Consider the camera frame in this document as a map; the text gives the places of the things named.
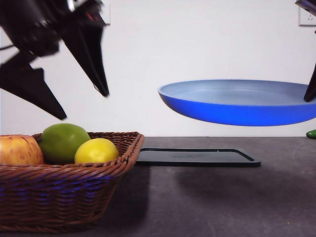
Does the blue round plate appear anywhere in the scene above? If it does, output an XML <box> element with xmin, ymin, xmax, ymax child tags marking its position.
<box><xmin>158</xmin><ymin>79</ymin><xmax>316</xmax><ymax>127</ymax></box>

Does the yellow lemon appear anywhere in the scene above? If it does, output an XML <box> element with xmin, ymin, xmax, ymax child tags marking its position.
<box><xmin>74</xmin><ymin>138</ymin><xmax>119</xmax><ymax>164</ymax></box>

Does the brown woven wicker basket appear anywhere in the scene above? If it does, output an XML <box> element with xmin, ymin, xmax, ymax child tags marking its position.
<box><xmin>0</xmin><ymin>131</ymin><xmax>145</xmax><ymax>227</ymax></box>

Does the red yellow apple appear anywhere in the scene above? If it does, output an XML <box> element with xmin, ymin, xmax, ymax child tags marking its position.
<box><xmin>0</xmin><ymin>134</ymin><xmax>44</xmax><ymax>166</ymax></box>

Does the green apple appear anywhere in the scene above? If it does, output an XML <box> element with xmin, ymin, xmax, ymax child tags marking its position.
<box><xmin>38</xmin><ymin>123</ymin><xmax>91</xmax><ymax>165</ymax></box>

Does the black flat tray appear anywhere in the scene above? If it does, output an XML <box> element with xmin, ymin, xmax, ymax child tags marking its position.
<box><xmin>135</xmin><ymin>148</ymin><xmax>262</xmax><ymax>168</ymax></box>

